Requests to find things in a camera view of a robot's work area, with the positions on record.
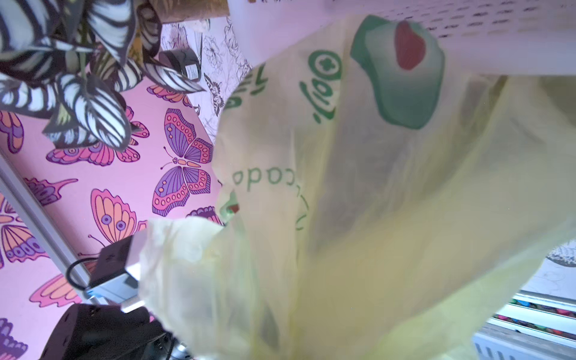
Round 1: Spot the yellow-green plastic bag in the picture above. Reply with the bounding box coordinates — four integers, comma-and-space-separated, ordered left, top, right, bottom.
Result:
139, 15, 575, 359

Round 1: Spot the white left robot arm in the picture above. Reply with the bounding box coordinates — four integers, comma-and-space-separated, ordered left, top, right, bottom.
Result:
40, 304, 186, 360

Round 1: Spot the black round jar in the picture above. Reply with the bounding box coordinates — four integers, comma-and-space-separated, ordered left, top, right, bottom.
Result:
158, 48, 202, 83

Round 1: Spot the potted plant with striped leaves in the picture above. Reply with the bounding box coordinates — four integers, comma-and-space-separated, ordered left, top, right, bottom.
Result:
1, 1, 203, 151

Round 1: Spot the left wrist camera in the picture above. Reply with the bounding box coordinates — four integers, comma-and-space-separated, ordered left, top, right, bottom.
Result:
86, 230, 147, 313

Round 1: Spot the aluminium frame rail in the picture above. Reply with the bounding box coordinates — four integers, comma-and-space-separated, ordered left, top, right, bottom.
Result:
0, 152, 91, 302

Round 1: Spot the perforated grey cable duct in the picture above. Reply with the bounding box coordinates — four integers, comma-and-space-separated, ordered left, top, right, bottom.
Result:
472, 324, 575, 360

